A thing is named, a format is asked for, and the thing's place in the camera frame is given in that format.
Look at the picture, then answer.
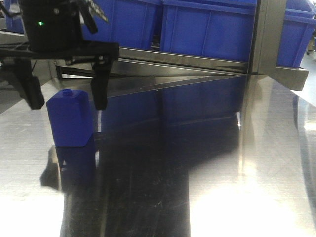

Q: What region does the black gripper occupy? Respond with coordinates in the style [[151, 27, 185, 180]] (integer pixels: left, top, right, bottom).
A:
[[0, 0, 119, 110]]

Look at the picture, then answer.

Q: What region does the blue bottle-shaped plastic part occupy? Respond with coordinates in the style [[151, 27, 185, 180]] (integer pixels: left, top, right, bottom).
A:
[[46, 89, 93, 147]]

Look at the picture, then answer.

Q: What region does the stainless steel shelf rack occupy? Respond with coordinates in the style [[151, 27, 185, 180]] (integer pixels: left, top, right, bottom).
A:
[[0, 0, 311, 102]]

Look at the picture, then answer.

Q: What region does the blue plastic bin left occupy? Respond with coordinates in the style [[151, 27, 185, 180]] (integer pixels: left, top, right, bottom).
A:
[[82, 0, 162, 50]]

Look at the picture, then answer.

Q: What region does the blue plastic bin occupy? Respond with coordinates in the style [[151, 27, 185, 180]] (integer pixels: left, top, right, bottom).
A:
[[82, 0, 162, 50], [160, 0, 256, 62]]

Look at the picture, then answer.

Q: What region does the blue plastic bin right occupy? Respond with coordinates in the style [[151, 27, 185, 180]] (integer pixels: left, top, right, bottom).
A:
[[160, 0, 256, 62]]

